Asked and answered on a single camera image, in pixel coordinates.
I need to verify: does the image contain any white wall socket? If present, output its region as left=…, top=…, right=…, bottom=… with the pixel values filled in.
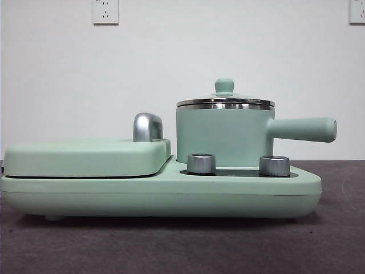
left=92, top=0, right=119, bottom=25
left=349, top=0, right=365, bottom=25

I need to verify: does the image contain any mint green saucepan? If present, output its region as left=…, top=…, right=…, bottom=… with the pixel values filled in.
left=175, top=104, right=338, bottom=169

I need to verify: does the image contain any glass pot lid green knob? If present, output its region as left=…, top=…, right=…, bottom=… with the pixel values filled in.
left=176, top=78, right=276, bottom=111

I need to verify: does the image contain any silver control knob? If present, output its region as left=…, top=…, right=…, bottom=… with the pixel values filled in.
left=258, top=155, right=291, bottom=176
left=186, top=153, right=217, bottom=174

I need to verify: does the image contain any silver griddle lid handle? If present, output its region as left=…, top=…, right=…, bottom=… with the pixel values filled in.
left=132, top=112, right=164, bottom=143

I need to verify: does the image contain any mint green breakfast maker base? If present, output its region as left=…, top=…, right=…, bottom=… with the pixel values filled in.
left=0, top=158, right=323, bottom=222

